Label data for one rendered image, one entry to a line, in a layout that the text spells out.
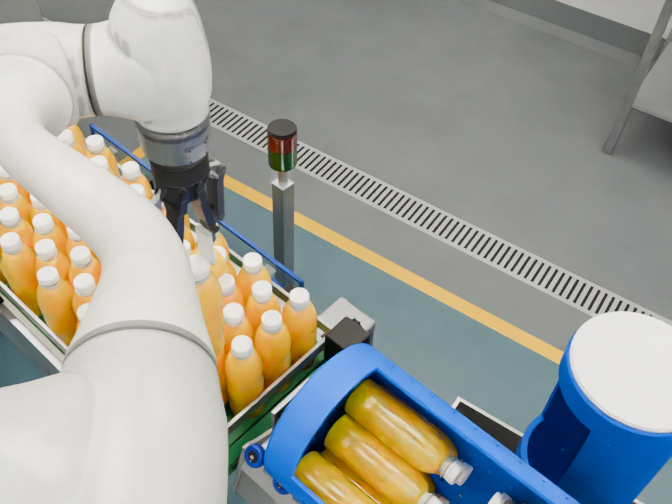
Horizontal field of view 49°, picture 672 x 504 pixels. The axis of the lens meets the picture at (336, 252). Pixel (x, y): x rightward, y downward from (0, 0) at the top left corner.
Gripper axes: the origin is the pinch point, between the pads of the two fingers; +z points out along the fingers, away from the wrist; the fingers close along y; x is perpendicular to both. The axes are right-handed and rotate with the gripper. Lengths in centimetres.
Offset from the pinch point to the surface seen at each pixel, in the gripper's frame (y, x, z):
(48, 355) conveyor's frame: -13, 40, 54
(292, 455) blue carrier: -3.5, -23.4, 27.3
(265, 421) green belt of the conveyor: 7, -5, 54
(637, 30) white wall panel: 331, 46, 128
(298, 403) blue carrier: 1.7, -19.7, 22.1
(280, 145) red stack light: 42, 24, 20
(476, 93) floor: 242, 85, 142
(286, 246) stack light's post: 44, 25, 53
